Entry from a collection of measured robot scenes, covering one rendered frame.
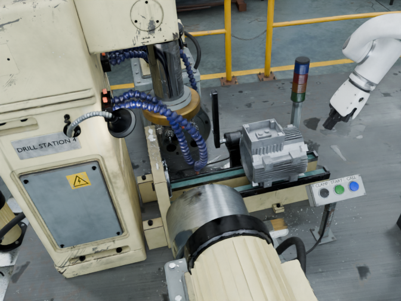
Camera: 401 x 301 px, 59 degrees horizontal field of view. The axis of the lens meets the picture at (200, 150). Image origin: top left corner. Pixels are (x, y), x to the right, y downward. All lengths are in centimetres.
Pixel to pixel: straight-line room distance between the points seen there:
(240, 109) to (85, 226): 112
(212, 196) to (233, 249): 36
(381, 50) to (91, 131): 85
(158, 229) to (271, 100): 107
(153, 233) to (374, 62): 90
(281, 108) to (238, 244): 137
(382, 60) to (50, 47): 90
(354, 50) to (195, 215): 67
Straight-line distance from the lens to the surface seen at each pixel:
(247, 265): 66
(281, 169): 129
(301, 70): 154
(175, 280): 88
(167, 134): 139
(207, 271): 68
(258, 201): 141
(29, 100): 89
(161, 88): 103
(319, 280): 131
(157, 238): 133
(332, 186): 120
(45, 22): 80
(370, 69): 121
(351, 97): 123
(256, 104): 200
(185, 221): 99
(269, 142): 124
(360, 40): 115
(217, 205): 99
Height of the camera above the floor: 192
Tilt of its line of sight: 41 degrees down
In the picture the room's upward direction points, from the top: 5 degrees counter-clockwise
